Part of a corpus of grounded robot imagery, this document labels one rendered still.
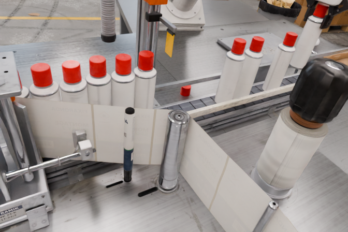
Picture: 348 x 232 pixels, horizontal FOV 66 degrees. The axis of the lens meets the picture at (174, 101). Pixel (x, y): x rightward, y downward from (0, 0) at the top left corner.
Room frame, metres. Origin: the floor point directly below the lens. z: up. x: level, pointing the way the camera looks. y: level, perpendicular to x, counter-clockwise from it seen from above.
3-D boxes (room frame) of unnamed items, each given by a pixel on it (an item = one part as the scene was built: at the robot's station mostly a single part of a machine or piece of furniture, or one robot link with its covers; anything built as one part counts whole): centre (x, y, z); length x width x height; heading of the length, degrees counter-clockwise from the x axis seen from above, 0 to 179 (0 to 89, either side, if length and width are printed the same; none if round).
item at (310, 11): (0.87, -0.36, 1.14); 0.03 x 0.03 x 0.07; 35
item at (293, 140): (0.40, -0.24, 1.03); 0.09 x 0.09 x 0.30
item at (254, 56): (0.71, -0.20, 0.98); 0.05 x 0.05 x 0.20
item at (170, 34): (0.57, 0.03, 1.09); 0.03 x 0.01 x 0.06; 34
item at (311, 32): (0.84, -0.39, 1.06); 0.05 x 0.05 x 0.20
